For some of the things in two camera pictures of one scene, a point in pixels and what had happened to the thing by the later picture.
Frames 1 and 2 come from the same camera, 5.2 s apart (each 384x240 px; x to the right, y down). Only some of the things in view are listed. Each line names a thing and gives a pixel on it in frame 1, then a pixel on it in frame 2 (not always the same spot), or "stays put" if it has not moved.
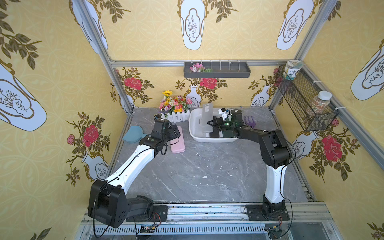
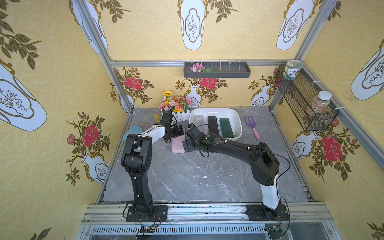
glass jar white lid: (319, 103) stays put
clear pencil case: (207, 116) → (198, 121)
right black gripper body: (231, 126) → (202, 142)
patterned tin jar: (291, 68) stays put
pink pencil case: (177, 145) stays put
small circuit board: (147, 229) stays put
